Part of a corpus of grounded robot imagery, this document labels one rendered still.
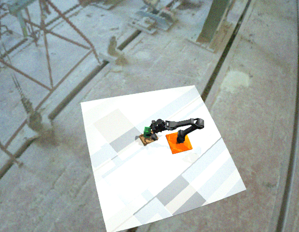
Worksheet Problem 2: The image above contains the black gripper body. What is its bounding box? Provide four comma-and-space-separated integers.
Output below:
151, 120, 162, 141

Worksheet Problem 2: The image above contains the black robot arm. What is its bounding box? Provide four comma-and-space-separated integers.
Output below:
150, 118, 205, 143

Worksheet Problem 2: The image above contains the green open-top cup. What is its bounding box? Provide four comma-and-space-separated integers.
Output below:
143, 127, 151, 138

